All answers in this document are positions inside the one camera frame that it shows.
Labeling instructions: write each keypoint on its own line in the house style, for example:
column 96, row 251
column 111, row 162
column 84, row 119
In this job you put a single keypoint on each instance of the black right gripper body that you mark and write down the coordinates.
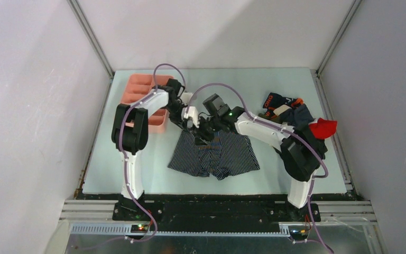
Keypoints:
column 207, row 128

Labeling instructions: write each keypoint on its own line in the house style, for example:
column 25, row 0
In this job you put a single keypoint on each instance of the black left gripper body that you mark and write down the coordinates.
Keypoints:
column 175, row 110

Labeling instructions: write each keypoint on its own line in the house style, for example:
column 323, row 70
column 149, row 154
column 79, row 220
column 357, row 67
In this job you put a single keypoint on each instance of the navy striped boxer underwear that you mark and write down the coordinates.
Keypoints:
column 228, row 154

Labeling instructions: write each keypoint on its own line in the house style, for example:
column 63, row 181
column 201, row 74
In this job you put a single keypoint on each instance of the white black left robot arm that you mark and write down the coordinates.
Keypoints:
column 130, row 131

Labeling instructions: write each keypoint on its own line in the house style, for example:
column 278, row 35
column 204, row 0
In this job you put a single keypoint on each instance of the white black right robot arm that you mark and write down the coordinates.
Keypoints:
column 301, row 152

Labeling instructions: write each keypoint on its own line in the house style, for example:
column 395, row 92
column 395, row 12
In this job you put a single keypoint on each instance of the olive green underwear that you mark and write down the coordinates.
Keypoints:
column 269, row 116

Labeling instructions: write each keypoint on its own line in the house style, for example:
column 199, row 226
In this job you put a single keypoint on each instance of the pink compartment tray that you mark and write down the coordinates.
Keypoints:
column 142, row 92

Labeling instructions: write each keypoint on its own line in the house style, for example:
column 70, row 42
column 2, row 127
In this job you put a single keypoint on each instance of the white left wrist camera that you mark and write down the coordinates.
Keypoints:
column 190, row 114

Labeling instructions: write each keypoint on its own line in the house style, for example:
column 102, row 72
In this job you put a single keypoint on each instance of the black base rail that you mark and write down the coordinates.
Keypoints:
column 214, row 213

